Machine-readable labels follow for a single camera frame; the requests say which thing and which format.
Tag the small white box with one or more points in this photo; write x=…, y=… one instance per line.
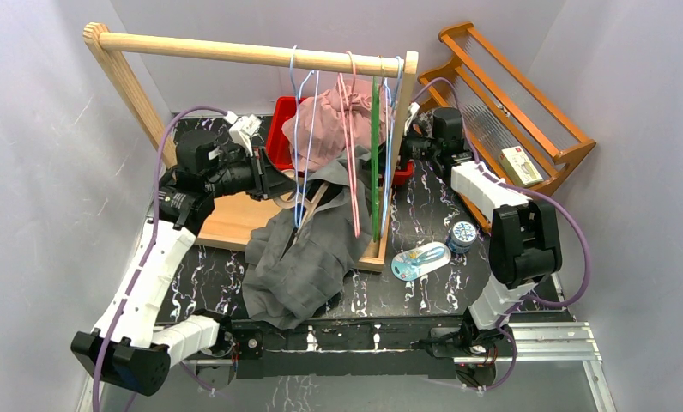
x=519, y=167

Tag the pink wire hanger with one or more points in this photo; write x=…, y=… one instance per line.
x=348, y=132

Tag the red plastic bin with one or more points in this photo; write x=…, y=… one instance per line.
x=277, y=145

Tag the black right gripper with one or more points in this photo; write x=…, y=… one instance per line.
x=403, y=156

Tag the wooden clothes hanger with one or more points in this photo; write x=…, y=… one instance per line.
x=303, y=206

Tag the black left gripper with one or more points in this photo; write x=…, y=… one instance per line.
x=262, y=173

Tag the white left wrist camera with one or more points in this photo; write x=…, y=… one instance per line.
x=242, y=129

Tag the green plastic hanger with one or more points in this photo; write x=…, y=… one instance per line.
x=375, y=123

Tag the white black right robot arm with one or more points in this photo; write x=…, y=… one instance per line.
x=524, y=246

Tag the blue patterned round tin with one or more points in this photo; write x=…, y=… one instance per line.
x=461, y=237

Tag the pink garment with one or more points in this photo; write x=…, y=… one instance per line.
x=315, y=135

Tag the wooden clothes rack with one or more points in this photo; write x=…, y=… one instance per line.
x=230, y=225

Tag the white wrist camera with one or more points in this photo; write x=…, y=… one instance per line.
x=413, y=110
x=242, y=129

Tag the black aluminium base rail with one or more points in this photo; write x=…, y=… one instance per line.
x=384, y=346

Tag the white blister pack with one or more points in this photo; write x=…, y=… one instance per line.
x=410, y=265

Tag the grey garment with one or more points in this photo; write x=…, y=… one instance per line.
x=293, y=271

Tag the orange wooden shoe rack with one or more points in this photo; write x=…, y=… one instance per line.
x=502, y=108

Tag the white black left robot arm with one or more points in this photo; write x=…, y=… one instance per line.
x=159, y=256

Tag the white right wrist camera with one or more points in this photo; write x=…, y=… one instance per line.
x=413, y=110

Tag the light blue wire hanger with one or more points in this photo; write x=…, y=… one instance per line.
x=390, y=101

